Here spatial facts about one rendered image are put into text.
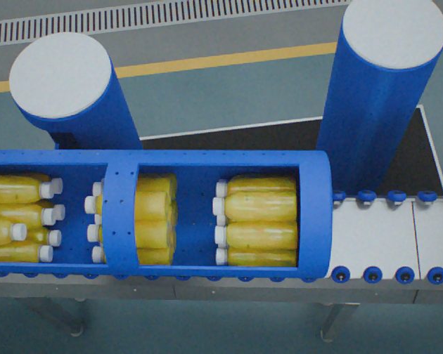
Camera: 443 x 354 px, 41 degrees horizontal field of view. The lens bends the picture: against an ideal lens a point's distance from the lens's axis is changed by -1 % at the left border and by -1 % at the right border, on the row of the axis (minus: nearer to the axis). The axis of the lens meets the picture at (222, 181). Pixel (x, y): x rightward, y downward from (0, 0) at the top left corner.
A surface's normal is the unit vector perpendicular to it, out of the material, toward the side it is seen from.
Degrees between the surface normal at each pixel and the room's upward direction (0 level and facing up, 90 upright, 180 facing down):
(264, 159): 31
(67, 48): 0
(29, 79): 0
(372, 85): 90
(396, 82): 90
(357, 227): 0
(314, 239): 43
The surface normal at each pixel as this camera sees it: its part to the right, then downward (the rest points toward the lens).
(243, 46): -0.05, -0.41
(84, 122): 0.48, 0.79
